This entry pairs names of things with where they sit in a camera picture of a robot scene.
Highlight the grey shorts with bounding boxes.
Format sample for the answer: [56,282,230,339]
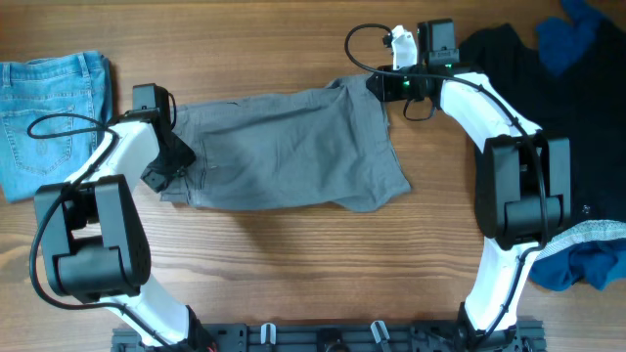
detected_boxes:
[160,75,411,212]

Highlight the left black cable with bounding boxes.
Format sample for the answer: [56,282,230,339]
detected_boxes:
[26,112,172,351]

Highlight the dark blue garment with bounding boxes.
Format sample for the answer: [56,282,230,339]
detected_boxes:
[531,1,625,291]

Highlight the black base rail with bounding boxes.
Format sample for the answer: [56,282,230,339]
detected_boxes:
[111,320,548,352]

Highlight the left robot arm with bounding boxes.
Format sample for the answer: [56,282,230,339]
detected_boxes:
[29,83,216,351]

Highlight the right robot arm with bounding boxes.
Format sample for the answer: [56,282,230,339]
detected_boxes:
[367,19,571,348]

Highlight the right black cable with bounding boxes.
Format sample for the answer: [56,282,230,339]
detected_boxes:
[343,22,552,348]

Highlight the black garment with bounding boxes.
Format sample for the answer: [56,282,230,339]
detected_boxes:
[460,20,625,223]

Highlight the folded light blue jeans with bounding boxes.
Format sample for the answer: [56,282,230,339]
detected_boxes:
[1,51,112,202]

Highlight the black cable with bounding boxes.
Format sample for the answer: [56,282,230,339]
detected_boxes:
[26,112,172,351]
[343,22,552,348]

